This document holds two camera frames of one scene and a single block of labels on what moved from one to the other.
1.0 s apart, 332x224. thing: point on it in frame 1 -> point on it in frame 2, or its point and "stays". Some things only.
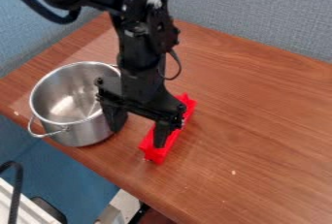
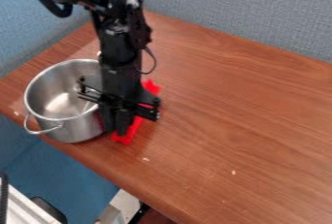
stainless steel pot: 64,103 stays
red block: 152,153 -> 127,137
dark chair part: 46,208 stays
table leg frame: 124,209 stays
